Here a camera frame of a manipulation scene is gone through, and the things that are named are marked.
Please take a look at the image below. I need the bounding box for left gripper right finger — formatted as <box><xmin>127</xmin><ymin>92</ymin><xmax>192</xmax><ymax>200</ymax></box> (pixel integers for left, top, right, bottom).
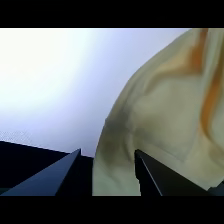
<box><xmin>134</xmin><ymin>148</ymin><xmax>214</xmax><ymax>197</ymax></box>

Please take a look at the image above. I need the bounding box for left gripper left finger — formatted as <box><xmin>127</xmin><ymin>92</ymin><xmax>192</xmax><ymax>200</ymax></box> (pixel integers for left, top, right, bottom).
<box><xmin>0</xmin><ymin>148</ymin><xmax>82</xmax><ymax>197</ymax></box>

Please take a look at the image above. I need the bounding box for cream garment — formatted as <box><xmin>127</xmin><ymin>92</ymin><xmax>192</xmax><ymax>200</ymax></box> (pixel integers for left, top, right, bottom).
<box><xmin>91</xmin><ymin>28</ymin><xmax>224</xmax><ymax>197</ymax></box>

